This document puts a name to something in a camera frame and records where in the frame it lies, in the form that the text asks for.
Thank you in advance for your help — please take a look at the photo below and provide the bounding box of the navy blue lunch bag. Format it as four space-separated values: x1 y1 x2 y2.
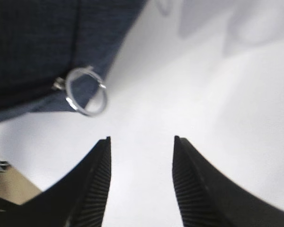
0 0 146 123

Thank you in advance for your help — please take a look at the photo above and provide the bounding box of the metal zipper pull ring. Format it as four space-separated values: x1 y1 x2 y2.
52 65 108 117

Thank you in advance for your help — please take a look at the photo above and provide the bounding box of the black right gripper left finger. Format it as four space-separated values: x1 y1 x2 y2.
0 137 111 227

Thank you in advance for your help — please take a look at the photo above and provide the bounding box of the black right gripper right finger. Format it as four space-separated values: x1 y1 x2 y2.
172 136 284 227

